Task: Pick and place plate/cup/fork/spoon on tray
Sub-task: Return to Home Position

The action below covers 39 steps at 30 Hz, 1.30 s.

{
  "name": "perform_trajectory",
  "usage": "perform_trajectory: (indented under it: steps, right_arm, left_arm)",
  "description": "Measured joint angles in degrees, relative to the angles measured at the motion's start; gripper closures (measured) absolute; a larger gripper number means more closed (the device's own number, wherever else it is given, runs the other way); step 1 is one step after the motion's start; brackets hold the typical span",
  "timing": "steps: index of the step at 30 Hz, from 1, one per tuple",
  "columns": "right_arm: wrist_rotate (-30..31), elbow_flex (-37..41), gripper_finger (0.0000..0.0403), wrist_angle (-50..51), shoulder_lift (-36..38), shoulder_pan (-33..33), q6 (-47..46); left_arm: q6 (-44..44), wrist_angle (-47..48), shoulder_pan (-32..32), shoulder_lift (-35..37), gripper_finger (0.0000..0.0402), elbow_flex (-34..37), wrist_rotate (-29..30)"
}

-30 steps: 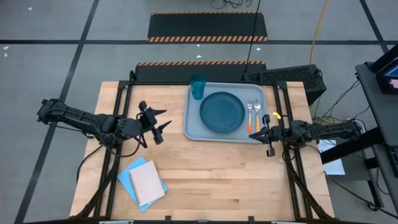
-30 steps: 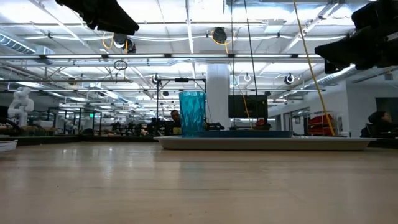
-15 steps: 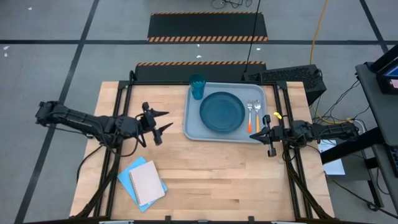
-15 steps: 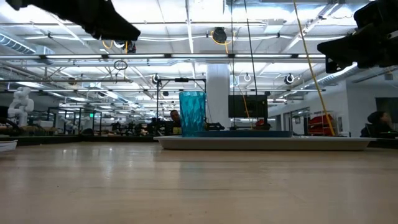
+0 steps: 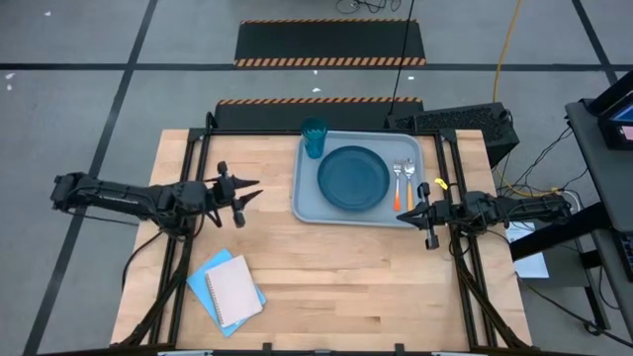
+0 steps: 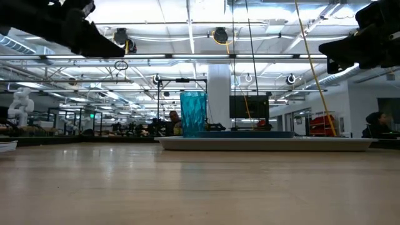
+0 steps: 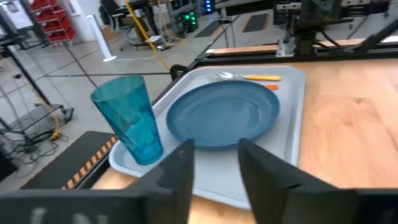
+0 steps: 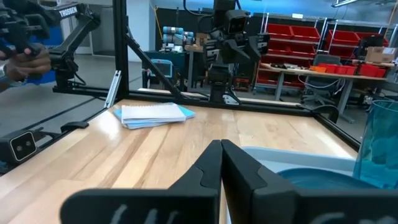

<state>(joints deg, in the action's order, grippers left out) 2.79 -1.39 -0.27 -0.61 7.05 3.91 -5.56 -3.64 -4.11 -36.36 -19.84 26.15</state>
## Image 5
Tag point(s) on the teal faceted plastic cup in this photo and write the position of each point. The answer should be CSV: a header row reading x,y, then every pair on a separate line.
x,y
314,141

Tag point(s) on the white paper sheet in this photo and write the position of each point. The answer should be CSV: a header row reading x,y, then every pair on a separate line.
x,y
531,262

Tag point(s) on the black computer tower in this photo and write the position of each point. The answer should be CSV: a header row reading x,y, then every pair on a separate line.
x,y
465,123

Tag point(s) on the black stand beam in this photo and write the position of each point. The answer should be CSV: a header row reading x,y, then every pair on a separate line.
x,y
559,232

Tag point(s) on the black aluminium table frame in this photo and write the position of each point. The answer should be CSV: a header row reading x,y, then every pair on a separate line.
x,y
197,134

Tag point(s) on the white spiral notebook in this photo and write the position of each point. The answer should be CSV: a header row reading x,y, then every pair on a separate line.
x,y
232,292

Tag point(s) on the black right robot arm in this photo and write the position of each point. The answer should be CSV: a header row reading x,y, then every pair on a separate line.
x,y
524,207

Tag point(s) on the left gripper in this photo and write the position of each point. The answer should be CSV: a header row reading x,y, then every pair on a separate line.
x,y
225,190

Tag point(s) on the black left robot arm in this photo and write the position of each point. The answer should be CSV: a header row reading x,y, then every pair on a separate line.
x,y
123,195

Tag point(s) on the grey plastic tray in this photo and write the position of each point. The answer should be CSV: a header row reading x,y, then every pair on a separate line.
x,y
309,198

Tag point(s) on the black hazard striped floor mat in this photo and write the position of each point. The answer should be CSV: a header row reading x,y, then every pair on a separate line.
x,y
326,42
277,116

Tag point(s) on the small yellow tag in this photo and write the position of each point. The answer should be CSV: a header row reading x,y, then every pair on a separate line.
x,y
441,184

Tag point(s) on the light blue notebook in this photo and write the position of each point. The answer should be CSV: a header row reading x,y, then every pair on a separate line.
x,y
203,277

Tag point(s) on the dark grey side desk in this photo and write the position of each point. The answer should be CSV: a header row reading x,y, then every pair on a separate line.
x,y
603,168

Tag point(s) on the blue round plate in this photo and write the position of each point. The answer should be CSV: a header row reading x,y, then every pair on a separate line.
x,y
353,178

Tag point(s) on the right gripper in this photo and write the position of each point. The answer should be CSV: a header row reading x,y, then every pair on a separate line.
x,y
440,212

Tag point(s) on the black monitor with blue screen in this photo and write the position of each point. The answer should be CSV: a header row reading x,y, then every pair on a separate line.
x,y
618,133

